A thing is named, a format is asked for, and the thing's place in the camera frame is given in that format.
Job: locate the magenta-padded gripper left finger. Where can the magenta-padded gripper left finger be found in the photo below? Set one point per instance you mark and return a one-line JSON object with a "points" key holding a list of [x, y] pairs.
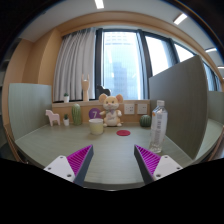
{"points": [[63, 166]]}

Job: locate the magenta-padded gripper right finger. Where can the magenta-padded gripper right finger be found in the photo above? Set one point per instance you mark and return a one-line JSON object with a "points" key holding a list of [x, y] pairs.
{"points": [[163, 165]]}

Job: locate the clear plastic water bottle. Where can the clear plastic water bottle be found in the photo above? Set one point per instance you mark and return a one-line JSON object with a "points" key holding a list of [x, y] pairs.
{"points": [[158, 126]]}

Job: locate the small plant in white pot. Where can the small plant in white pot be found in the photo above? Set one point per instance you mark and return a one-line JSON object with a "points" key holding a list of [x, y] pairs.
{"points": [[66, 99], [66, 122]]}

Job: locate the round green cactus decoration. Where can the round green cactus decoration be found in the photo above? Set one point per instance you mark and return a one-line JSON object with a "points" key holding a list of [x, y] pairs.
{"points": [[145, 121]]}

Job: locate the pink horse figurine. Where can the pink horse figurine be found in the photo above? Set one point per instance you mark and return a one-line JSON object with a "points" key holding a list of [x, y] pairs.
{"points": [[52, 117]]}

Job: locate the cream ceramic cup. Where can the cream ceramic cup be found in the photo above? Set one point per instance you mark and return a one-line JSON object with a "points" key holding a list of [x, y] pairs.
{"points": [[96, 127]]}

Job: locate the flat round red coaster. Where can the flat round red coaster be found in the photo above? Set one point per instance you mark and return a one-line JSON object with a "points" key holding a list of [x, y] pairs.
{"points": [[123, 132]]}

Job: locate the tall green cactus decoration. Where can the tall green cactus decoration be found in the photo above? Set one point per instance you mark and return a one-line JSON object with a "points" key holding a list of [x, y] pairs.
{"points": [[76, 115]]}

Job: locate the purple round number sign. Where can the purple round number sign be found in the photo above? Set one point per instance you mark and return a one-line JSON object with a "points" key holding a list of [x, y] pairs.
{"points": [[93, 114]]}

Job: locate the green desk partition panel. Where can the green desk partition panel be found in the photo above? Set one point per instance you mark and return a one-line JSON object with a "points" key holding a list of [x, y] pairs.
{"points": [[183, 103], [30, 108]]}

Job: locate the beige plush mouse toy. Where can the beige plush mouse toy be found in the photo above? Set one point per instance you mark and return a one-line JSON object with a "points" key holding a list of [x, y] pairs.
{"points": [[111, 111]]}

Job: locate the wooden hand sculpture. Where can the wooden hand sculpture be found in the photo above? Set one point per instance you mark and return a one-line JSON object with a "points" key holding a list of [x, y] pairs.
{"points": [[85, 90]]}

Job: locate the black horse figurine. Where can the black horse figurine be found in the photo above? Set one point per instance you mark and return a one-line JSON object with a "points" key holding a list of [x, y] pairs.
{"points": [[101, 91]]}

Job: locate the grey window curtain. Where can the grey window curtain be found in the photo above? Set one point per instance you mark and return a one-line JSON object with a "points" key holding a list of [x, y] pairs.
{"points": [[75, 66]]}

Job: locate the ceiling lights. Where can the ceiling lights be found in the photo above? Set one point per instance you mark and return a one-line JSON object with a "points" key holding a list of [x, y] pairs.
{"points": [[99, 4]]}

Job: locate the white wall socket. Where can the white wall socket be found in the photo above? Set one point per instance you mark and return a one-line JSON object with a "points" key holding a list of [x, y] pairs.
{"points": [[129, 109], [142, 108]]}

